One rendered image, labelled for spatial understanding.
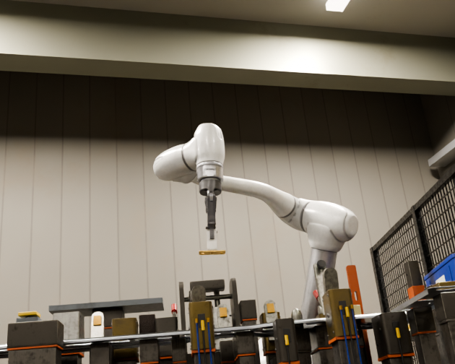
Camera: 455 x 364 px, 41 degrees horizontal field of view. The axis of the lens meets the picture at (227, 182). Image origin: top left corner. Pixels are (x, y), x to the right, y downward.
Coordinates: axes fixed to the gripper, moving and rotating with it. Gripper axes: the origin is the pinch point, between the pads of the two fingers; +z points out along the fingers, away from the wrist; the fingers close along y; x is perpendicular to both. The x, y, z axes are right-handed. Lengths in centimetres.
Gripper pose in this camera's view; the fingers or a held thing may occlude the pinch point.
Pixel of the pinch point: (211, 240)
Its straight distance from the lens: 192.9
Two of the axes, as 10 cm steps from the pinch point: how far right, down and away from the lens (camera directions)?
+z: 0.4, 9.2, -3.9
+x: 10.0, -0.2, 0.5
